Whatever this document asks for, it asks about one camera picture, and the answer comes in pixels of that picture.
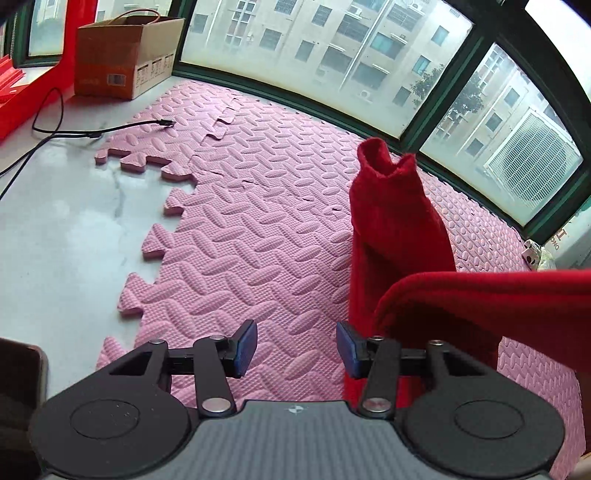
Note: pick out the pink foam puzzle mat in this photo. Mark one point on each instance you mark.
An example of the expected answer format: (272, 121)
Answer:
(295, 230)

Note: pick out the green window frame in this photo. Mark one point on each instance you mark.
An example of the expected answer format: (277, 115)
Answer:
(351, 92)

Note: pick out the outdoor air conditioner unit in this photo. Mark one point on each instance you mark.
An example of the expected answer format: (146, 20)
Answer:
(531, 159)

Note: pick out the red plastic board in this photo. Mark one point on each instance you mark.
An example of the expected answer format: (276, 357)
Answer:
(23, 92)

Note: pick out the red fleece garment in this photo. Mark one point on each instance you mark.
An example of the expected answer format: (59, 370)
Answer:
(401, 249)

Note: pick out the brown cardboard box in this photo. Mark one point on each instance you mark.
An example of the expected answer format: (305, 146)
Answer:
(127, 55)

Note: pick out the dark phone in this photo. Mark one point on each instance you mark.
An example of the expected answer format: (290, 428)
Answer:
(21, 406)

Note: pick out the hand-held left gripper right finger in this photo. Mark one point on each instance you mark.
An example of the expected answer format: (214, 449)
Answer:
(347, 347)

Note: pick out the white patterned bag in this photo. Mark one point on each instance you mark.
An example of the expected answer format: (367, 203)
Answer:
(538, 256)

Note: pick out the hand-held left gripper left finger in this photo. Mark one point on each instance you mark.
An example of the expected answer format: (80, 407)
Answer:
(245, 344)

